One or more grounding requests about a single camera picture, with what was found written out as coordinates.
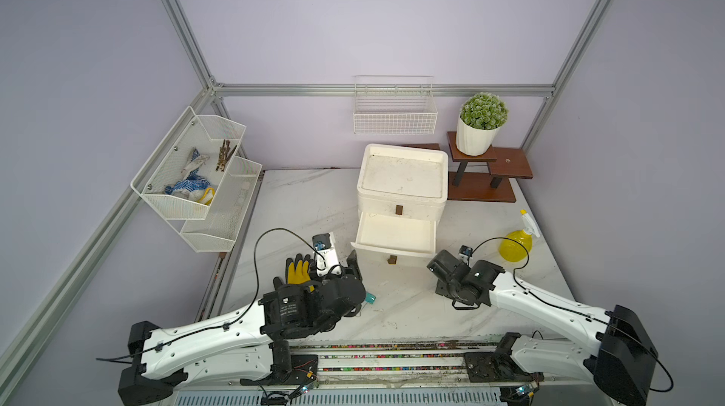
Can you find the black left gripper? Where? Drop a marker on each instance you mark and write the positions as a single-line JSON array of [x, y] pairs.
[[351, 265]]

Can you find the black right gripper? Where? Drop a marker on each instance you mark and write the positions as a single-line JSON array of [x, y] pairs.
[[441, 289]]

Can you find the white drawer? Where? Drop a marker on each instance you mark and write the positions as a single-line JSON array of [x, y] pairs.
[[379, 237]]

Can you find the white plastic drawer unit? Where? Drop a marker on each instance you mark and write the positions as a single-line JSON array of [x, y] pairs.
[[403, 181]]

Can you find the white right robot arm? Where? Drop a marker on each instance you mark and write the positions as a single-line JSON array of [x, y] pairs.
[[609, 348]]

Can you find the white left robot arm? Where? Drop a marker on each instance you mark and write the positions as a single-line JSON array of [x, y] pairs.
[[251, 343]]

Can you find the yellow black work glove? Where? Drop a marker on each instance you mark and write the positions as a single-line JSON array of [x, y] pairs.
[[297, 271]]

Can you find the yellow spray bottle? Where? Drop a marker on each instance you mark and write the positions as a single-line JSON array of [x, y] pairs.
[[516, 246]]

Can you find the brown wooden stepped stand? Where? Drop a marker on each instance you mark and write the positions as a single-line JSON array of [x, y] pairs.
[[486, 177]]

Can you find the green potted plant white pot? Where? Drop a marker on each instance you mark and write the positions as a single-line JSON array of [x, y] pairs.
[[479, 122]]

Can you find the blue white cloth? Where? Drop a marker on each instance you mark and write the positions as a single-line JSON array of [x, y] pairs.
[[193, 186]]

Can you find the wooden clothespins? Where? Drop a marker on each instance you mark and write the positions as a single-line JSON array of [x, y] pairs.
[[225, 154]]

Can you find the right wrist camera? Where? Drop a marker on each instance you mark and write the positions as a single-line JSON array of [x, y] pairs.
[[466, 252]]

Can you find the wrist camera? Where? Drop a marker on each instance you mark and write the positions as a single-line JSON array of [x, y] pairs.
[[466, 252], [326, 258]]

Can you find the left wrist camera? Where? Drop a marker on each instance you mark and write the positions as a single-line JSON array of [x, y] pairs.
[[326, 258]]

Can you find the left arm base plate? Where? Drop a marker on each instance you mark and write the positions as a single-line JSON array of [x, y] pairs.
[[285, 368]]

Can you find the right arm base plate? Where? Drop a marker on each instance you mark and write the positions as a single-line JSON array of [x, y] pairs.
[[498, 366]]

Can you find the white mesh lower wall bin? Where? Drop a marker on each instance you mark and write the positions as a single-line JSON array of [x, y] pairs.
[[218, 232]]

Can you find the white mesh wall bin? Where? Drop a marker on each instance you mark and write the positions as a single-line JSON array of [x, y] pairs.
[[218, 232], [206, 132]]

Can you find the white mesh upper wall bin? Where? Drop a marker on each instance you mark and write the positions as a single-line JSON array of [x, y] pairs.
[[206, 132]]

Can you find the white wire wall basket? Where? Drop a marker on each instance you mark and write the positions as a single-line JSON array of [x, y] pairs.
[[394, 105]]

